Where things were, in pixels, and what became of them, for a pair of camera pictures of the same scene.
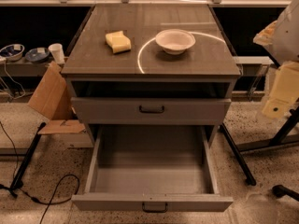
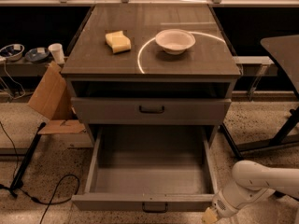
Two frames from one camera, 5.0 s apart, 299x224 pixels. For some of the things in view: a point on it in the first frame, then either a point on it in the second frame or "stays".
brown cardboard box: x=53 y=101 stays
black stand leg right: x=249 y=178 stays
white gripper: x=289 y=37 to x=222 y=203
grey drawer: x=151 y=168 stays
